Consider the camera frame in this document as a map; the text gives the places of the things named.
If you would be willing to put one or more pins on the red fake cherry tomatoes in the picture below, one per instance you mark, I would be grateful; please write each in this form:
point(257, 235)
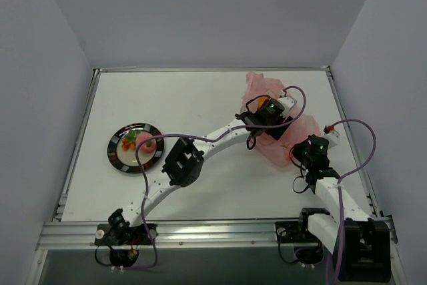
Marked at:
point(129, 140)

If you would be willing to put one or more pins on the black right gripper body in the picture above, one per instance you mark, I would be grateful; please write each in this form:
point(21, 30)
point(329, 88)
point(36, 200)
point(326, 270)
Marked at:
point(301, 151)

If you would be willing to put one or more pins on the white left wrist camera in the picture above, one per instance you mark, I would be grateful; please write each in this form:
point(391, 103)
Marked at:
point(288, 102)

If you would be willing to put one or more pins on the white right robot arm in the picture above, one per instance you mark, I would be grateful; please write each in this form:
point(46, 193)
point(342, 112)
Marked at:
point(359, 245)

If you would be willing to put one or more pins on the pink plastic bag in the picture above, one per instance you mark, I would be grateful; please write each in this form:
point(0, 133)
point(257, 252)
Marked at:
point(276, 151)

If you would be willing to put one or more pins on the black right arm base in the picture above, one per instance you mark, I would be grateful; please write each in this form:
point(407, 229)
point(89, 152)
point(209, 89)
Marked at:
point(311, 251)

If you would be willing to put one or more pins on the orange fake fruit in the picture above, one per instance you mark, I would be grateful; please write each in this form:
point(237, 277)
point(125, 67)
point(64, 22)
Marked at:
point(262, 101)

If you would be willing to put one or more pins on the pink fake peach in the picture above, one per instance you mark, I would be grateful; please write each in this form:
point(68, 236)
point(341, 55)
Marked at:
point(146, 144)

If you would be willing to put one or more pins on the aluminium front rail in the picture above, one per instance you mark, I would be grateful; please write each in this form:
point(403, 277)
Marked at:
point(170, 234)

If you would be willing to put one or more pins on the black rimmed round plate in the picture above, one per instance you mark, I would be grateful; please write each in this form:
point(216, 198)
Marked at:
point(125, 161)

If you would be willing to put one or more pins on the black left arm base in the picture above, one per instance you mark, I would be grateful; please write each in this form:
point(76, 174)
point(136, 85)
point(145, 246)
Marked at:
point(116, 243)

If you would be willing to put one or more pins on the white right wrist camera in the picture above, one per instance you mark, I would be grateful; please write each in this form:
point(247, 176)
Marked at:
point(332, 136)

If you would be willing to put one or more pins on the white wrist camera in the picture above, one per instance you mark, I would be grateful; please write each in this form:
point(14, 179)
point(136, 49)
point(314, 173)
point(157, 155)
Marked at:
point(288, 102)
point(332, 136)

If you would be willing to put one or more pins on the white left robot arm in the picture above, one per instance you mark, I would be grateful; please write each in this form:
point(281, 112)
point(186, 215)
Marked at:
point(137, 149)

